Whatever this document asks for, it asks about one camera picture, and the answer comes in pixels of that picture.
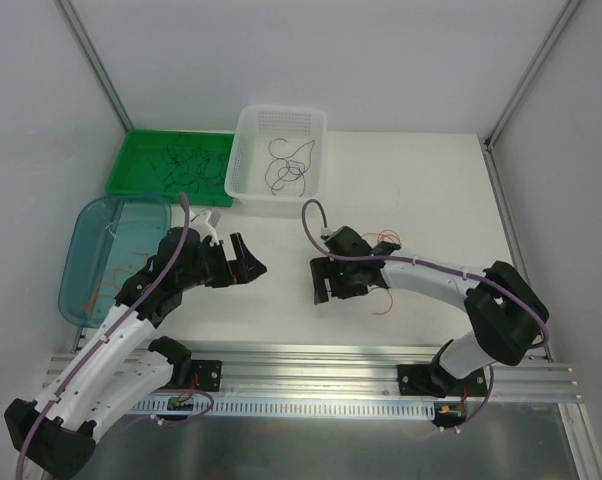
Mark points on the white perforated plastic basket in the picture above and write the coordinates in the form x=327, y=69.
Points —
x=278, y=159

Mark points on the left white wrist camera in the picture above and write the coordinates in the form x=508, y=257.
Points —
x=204, y=223

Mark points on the green plastic tray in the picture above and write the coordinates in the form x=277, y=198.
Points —
x=168, y=163

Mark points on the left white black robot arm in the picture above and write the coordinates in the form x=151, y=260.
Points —
x=58, y=431

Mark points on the translucent blue plastic tray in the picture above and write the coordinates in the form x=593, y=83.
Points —
x=113, y=238

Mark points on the white slotted cable duct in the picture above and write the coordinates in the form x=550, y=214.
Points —
x=287, y=407

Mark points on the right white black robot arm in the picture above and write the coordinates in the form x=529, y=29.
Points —
x=506, y=316

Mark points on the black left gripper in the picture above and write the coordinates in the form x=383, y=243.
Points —
x=226, y=265

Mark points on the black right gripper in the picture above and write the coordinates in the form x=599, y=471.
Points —
x=334, y=279

